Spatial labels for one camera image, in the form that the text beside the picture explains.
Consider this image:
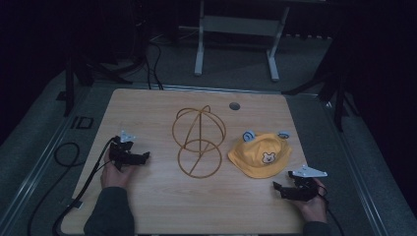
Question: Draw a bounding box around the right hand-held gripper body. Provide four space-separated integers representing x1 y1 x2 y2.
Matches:
287 164 328 203

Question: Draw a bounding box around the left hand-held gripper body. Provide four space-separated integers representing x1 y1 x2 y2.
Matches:
108 130 138 171

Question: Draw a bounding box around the yellow bear hat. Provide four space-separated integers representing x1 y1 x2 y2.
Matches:
227 130 294 180

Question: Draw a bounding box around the gold wire hat stand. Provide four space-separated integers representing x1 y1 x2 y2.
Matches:
171 104 227 180

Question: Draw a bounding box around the person's right hand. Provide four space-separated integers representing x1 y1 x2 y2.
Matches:
292 178 329 224

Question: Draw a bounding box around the person's left hand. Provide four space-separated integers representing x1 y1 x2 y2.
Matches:
99 149 138 191

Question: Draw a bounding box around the black stand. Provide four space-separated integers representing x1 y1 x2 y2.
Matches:
280 29 361 133
62 45 149 118

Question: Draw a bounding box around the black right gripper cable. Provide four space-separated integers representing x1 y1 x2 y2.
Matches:
315 185 346 236

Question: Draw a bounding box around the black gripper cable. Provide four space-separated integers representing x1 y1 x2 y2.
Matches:
315 185 346 236
51 136 118 236

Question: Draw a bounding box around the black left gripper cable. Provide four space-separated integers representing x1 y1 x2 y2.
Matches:
51 136 118 236

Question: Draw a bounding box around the black looped floor cable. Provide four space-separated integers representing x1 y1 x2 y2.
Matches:
27 142 82 236

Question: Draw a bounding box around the white metal desk frame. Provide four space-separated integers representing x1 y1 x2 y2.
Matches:
178 0 292 83

